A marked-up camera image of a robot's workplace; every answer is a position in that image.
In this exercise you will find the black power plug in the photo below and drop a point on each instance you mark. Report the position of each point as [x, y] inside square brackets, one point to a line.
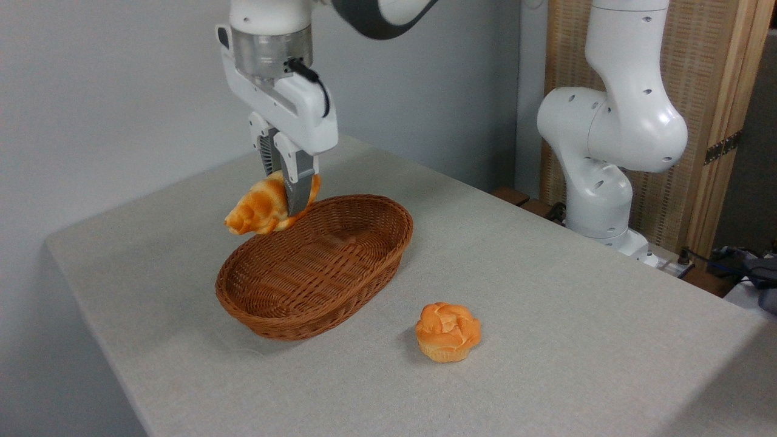
[685, 262]

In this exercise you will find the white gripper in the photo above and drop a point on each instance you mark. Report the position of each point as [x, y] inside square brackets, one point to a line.
[297, 115]

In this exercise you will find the brown wicker oval basket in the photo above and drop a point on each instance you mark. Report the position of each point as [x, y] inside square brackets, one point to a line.
[303, 273]

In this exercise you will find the grey tablecloth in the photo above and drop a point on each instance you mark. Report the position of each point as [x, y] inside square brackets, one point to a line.
[546, 315]

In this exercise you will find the round orange bread bun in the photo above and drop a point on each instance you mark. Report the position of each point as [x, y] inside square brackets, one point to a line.
[448, 332]

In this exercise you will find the dark metal screen hinge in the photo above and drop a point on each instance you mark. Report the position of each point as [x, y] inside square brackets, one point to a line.
[721, 147]

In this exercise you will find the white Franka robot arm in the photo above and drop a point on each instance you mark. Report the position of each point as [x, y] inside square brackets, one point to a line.
[619, 121]

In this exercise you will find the brown wooden base block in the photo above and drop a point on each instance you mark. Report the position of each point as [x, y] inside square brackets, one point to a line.
[516, 197]

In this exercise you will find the long pale braided bread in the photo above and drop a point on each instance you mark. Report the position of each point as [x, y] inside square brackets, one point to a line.
[258, 209]

